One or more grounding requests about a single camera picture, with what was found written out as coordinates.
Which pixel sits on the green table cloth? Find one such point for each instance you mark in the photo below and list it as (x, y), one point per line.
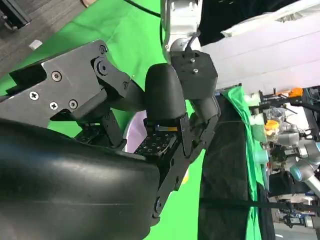
(125, 37)

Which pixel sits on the black furniture base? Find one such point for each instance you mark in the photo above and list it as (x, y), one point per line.
(12, 12)

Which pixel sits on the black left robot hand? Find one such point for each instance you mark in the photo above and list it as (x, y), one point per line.
(206, 112)

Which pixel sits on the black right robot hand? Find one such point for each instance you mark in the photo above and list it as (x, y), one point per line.
(75, 180)

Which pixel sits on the orange and white bread roll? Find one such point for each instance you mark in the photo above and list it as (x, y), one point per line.
(185, 178)

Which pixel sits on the lilac plate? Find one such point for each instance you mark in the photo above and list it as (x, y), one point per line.
(136, 125)

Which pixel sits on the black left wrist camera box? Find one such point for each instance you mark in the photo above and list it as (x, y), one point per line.
(197, 75)

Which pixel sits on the cluttered workshop shelf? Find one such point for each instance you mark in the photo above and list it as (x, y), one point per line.
(282, 112)

